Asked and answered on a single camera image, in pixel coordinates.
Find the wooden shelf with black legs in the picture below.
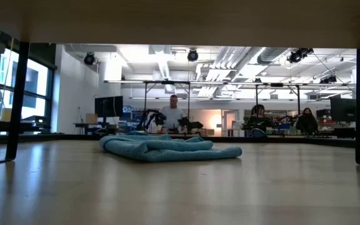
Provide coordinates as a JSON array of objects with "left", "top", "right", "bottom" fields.
[{"left": 0, "top": 0, "right": 360, "bottom": 171}]

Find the person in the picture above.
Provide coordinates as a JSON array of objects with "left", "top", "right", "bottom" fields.
[
  {"left": 160, "top": 94, "right": 186, "bottom": 133},
  {"left": 245, "top": 104, "right": 273, "bottom": 138},
  {"left": 295, "top": 107, "right": 319, "bottom": 136}
]

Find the blue microfibre cloth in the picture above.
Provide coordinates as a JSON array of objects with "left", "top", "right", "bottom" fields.
[{"left": 99, "top": 131, "right": 243, "bottom": 163}]

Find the black monitor on stand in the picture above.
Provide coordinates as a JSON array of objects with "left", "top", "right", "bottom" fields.
[
  {"left": 94, "top": 96, "right": 124, "bottom": 126},
  {"left": 329, "top": 96, "right": 358, "bottom": 123}
]

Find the black background rig frame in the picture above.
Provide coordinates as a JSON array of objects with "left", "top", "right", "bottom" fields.
[
  {"left": 142, "top": 79, "right": 192, "bottom": 126},
  {"left": 254, "top": 82, "right": 302, "bottom": 126}
]

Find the black ceiling camera cluster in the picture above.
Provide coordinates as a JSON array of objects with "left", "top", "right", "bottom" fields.
[{"left": 287, "top": 47, "right": 314, "bottom": 64}]

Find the black aluminium rig frame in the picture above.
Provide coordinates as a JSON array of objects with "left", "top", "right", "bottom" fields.
[{"left": 0, "top": 133, "right": 360, "bottom": 150}]

